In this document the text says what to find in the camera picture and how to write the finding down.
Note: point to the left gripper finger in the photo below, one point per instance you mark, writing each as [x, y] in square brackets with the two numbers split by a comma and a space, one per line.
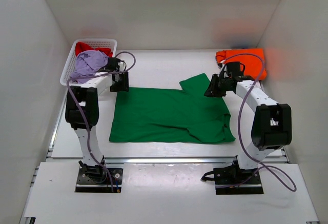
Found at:
[116, 86]
[124, 82]

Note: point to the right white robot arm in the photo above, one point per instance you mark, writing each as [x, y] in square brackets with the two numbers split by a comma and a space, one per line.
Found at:
[271, 127]

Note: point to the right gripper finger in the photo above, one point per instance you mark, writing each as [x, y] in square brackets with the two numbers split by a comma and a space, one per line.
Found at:
[218, 94]
[213, 85]

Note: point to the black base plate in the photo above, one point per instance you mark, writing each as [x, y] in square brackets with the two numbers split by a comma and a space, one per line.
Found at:
[85, 184]
[232, 180]

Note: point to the folded orange t shirt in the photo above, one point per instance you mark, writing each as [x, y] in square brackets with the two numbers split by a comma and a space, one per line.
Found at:
[253, 65]

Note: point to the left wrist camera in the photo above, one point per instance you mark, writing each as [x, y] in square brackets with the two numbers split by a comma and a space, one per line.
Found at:
[114, 64]

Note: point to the red t shirt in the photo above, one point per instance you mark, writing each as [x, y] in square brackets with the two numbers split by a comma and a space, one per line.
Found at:
[81, 47]

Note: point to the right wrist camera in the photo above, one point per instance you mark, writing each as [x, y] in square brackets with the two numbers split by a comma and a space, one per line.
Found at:
[233, 69]

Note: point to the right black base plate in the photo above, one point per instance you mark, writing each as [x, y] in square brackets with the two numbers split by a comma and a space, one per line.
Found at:
[232, 180]

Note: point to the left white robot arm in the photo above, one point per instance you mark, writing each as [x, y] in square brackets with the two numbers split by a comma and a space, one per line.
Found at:
[82, 113]

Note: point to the white plastic laundry basket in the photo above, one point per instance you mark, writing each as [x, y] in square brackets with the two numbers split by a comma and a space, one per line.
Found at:
[93, 43]

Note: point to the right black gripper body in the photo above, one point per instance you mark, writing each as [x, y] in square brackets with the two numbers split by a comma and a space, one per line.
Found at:
[224, 81]

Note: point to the lavender t shirt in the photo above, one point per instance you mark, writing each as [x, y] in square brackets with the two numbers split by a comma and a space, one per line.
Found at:
[87, 63]

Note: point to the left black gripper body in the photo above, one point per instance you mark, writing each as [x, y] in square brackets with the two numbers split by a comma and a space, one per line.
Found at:
[119, 78]

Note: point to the green t shirt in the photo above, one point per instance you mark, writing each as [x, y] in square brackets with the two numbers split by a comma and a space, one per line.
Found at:
[171, 115]

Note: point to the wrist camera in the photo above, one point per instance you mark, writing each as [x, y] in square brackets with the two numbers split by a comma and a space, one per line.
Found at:
[233, 69]
[114, 64]

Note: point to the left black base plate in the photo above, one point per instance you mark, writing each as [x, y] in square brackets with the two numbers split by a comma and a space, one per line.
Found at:
[85, 184]

